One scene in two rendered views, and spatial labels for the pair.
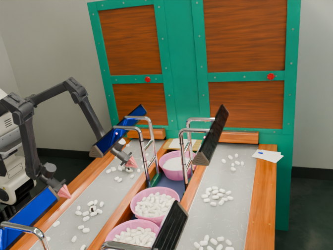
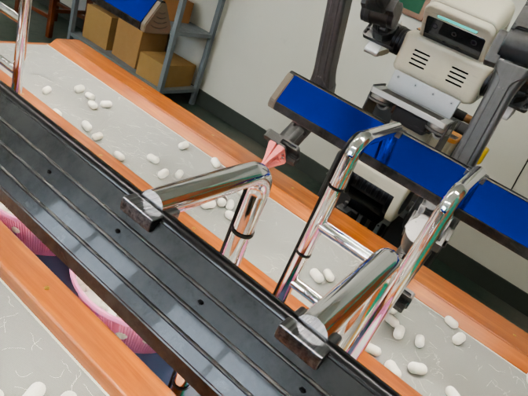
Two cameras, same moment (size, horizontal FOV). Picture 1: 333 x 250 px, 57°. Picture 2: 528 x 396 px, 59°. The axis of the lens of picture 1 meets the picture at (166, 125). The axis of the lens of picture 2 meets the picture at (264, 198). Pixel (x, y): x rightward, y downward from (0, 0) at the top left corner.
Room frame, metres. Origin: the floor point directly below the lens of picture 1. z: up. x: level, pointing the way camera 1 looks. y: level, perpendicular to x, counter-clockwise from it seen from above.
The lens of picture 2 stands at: (1.51, -0.51, 1.31)
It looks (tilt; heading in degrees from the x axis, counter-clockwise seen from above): 27 degrees down; 93
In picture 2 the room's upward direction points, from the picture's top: 23 degrees clockwise
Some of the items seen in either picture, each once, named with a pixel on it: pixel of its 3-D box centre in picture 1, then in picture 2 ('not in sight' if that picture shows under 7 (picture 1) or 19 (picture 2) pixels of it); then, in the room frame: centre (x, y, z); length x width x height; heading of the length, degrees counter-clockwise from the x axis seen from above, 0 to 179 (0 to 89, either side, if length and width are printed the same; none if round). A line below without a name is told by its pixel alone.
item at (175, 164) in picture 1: (179, 167); not in sight; (1.76, -0.05, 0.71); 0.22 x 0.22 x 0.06
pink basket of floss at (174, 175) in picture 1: (179, 165); not in sight; (1.76, -0.05, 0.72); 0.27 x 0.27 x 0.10
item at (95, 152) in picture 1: (121, 127); (427, 169); (1.70, 0.27, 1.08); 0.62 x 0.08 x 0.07; 158
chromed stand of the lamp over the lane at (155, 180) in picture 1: (137, 154); (360, 263); (1.67, 0.20, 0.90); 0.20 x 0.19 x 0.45; 158
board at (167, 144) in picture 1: (187, 144); not in sight; (1.96, -0.13, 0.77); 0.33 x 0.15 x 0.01; 68
